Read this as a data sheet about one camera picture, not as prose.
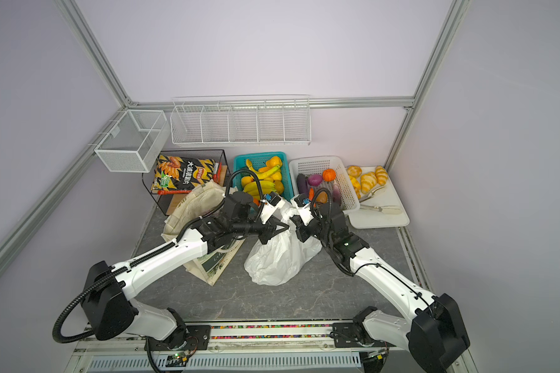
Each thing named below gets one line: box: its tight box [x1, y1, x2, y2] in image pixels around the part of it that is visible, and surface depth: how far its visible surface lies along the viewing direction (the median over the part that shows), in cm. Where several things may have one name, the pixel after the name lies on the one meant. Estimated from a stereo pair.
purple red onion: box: [307, 174, 323, 187], surface depth 113 cm
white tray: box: [342, 166, 410, 229], surface depth 106 cm
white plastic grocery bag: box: [244, 202, 323, 286], surface depth 80 cm
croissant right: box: [374, 165, 389, 186], surface depth 118 cm
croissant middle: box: [360, 171, 378, 194], surface depth 114 cm
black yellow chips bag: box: [150, 153, 217, 192], surface depth 94 cm
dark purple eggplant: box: [296, 172, 310, 196], surface depth 114 cm
